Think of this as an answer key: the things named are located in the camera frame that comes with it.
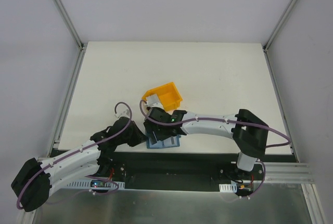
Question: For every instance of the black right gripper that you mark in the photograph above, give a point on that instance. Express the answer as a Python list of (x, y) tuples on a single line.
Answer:
[(158, 130)]

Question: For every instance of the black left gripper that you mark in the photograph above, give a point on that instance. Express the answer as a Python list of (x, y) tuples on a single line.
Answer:
[(135, 137)]

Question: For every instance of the blue leather card holder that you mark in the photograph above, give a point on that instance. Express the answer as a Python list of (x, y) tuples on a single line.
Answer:
[(171, 142)]

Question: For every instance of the yellow plastic bin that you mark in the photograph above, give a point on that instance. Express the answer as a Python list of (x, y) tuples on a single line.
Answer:
[(168, 94)]

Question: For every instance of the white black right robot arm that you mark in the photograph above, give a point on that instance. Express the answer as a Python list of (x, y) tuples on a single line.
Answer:
[(247, 130)]

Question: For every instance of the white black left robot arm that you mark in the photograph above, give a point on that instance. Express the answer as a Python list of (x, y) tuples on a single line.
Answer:
[(38, 180)]

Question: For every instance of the stack of white cards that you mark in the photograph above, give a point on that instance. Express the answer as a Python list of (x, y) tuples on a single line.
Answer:
[(152, 99)]

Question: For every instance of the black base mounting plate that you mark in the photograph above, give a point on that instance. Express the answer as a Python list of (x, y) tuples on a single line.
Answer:
[(176, 171)]

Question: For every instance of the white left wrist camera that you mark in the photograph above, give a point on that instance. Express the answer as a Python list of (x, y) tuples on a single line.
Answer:
[(126, 113)]

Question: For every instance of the white slotted cable duct left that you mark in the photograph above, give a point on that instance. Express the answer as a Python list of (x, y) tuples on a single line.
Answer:
[(95, 184)]

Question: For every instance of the white slotted cable duct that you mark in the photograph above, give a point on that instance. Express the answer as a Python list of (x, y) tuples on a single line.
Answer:
[(228, 188), (95, 184)]

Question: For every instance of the white slotted cable duct right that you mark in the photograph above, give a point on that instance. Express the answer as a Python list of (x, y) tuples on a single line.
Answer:
[(228, 188)]

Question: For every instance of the aluminium frame rail right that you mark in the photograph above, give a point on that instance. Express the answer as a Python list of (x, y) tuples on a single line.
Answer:
[(280, 23)]

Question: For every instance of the aluminium frame rail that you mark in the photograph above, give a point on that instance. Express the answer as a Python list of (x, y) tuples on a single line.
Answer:
[(280, 23), (69, 24)]

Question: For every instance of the aluminium frame rail left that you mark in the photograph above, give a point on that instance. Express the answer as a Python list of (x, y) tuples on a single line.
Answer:
[(69, 24)]

